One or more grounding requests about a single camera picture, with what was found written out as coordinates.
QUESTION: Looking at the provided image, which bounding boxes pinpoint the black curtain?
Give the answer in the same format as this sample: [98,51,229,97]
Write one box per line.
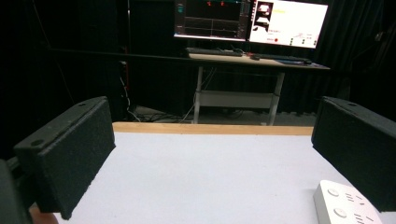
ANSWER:
[0,0,396,161]

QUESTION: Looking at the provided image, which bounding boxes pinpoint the white-screen computer monitor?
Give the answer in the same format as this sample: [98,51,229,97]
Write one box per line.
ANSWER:
[248,0,329,49]

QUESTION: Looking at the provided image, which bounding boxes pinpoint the black horizontal metal bar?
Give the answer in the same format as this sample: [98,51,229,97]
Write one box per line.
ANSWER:
[48,47,200,63]

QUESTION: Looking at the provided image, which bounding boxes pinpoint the cables on floor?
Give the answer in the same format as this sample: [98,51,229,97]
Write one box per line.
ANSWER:
[119,60,247,124]

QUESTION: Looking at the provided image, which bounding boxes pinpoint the black keyboard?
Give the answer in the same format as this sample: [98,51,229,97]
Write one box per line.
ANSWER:
[260,53,309,63]
[185,47,245,58]

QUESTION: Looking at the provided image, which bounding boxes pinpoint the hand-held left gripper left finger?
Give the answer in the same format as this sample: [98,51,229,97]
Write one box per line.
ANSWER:
[12,95,117,221]

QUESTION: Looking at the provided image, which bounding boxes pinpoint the dark-screen computer monitor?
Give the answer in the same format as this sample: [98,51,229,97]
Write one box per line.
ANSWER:
[173,0,252,43]

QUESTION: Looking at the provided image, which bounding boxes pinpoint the wooden desk with metal legs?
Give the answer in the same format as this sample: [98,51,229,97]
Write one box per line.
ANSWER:
[188,52,332,127]

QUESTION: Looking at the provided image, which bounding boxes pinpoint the white button box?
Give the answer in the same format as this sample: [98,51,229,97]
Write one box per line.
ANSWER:
[313,179,385,224]

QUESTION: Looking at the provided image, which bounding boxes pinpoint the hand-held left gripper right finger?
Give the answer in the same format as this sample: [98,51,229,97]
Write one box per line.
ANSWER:
[311,95,396,213]

